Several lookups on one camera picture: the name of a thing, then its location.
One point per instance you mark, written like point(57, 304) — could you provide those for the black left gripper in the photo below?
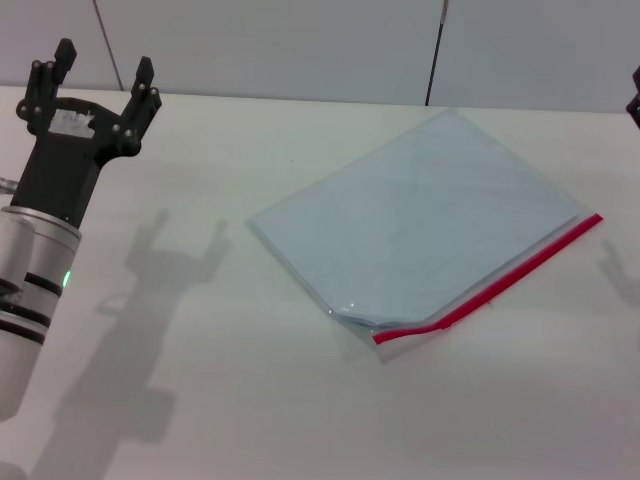
point(60, 160)

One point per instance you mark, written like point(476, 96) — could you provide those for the clear document bag red zipper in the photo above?
point(410, 215)

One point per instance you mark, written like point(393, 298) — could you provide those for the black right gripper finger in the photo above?
point(636, 107)

